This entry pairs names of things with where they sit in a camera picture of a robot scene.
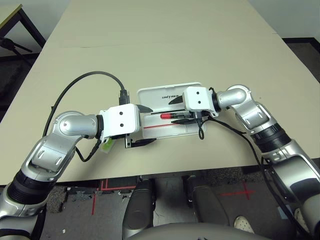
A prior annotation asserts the dark grey right robot leg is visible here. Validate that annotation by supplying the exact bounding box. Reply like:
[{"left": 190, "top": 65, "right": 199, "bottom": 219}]
[{"left": 182, "top": 176, "right": 231, "bottom": 227}]

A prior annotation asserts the white plastic pencil case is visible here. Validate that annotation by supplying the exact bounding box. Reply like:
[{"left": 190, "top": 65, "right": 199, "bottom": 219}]
[{"left": 136, "top": 81, "right": 207, "bottom": 140}]

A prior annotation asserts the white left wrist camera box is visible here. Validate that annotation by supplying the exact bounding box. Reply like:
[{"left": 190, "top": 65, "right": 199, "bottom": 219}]
[{"left": 99, "top": 103, "right": 141, "bottom": 141}]

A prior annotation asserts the green eraser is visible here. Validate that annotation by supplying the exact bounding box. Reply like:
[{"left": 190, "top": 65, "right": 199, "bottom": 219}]
[{"left": 100, "top": 138, "right": 113, "bottom": 154}]

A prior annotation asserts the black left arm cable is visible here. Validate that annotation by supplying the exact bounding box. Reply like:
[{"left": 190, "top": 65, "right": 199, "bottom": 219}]
[{"left": 42, "top": 71, "right": 131, "bottom": 163}]

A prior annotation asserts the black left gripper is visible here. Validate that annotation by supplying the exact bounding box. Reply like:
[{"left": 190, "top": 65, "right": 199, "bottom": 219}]
[{"left": 110, "top": 104, "right": 157, "bottom": 149}]

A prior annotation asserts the dark grey robot leg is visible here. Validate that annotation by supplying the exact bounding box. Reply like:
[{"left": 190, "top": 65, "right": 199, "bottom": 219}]
[
  {"left": 123, "top": 180, "right": 156, "bottom": 238},
  {"left": 182, "top": 176, "right": 231, "bottom": 227}
]

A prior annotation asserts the white perforated shoe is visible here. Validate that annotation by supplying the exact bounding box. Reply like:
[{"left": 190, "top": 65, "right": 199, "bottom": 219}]
[
  {"left": 233, "top": 215, "right": 256, "bottom": 235},
  {"left": 294, "top": 207, "right": 311, "bottom": 233}
]

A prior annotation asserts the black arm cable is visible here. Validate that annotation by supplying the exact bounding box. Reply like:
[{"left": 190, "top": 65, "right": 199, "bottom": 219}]
[
  {"left": 42, "top": 71, "right": 131, "bottom": 163},
  {"left": 197, "top": 86, "right": 305, "bottom": 237}
]

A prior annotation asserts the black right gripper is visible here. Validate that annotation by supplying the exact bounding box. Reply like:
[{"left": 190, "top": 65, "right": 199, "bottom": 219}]
[{"left": 167, "top": 96, "right": 210, "bottom": 125}]

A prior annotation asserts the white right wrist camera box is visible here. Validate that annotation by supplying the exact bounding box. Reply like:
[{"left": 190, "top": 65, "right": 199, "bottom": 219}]
[{"left": 183, "top": 86, "right": 220, "bottom": 118}]

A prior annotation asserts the grey robot torso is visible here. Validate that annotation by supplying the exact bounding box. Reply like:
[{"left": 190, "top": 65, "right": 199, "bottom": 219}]
[{"left": 126, "top": 223, "right": 273, "bottom": 240}]

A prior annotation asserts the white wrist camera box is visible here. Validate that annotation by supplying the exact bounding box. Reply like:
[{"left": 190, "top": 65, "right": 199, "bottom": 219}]
[
  {"left": 99, "top": 103, "right": 141, "bottom": 141},
  {"left": 183, "top": 86, "right": 220, "bottom": 118}
]

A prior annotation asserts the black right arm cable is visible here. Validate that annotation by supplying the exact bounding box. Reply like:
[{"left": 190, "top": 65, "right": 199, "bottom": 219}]
[{"left": 197, "top": 86, "right": 305, "bottom": 237}]

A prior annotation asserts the red and black marker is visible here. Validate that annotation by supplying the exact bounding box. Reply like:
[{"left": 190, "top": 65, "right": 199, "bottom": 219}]
[{"left": 160, "top": 111, "right": 195, "bottom": 120}]

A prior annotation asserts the black tripod stand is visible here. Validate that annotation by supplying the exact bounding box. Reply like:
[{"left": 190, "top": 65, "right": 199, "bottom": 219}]
[{"left": 0, "top": 36, "right": 34, "bottom": 68}]

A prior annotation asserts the dark grey left robot leg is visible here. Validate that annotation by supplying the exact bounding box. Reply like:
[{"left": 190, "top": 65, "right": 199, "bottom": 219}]
[{"left": 123, "top": 180, "right": 156, "bottom": 238}]

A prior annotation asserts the black framed side table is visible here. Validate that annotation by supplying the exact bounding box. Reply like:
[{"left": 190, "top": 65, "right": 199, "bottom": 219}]
[{"left": 0, "top": 3, "right": 47, "bottom": 51}]

